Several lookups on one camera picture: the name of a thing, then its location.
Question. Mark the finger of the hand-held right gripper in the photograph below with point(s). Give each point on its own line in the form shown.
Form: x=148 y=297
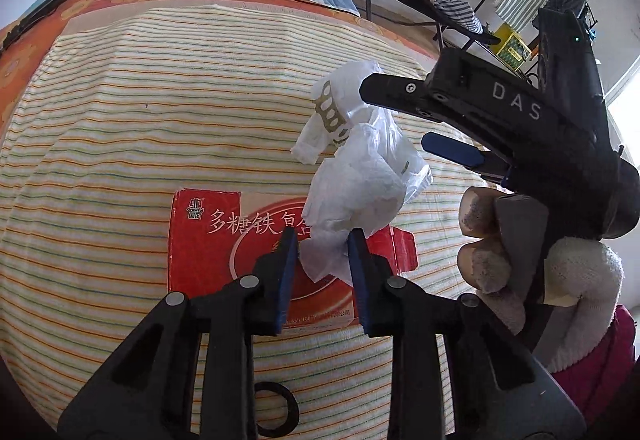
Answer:
x=395 y=90
x=450 y=148

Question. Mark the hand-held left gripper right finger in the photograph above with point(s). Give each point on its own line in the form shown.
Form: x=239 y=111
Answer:
x=360 y=280

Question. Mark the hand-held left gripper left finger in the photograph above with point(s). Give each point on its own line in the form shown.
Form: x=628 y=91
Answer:
x=280 y=280

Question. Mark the white plastic bag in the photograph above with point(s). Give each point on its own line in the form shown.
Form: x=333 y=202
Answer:
x=360 y=180

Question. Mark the person's right hand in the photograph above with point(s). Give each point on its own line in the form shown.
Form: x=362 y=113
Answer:
x=480 y=215

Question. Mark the red flat box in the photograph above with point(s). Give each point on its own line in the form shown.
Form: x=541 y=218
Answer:
x=210 y=270

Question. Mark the window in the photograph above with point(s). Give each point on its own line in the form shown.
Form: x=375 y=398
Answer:
x=625 y=120

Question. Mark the yellow crate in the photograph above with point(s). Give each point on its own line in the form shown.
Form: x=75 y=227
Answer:
x=510 y=45

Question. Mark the striped garment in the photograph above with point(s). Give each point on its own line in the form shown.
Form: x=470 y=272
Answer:
x=455 y=8

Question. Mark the teal garment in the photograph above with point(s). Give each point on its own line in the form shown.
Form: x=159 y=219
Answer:
x=591 y=33

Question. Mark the striped beige towel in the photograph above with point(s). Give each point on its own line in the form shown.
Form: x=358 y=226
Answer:
x=125 y=145

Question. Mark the magenta garment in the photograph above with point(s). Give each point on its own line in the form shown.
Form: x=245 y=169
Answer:
x=605 y=360

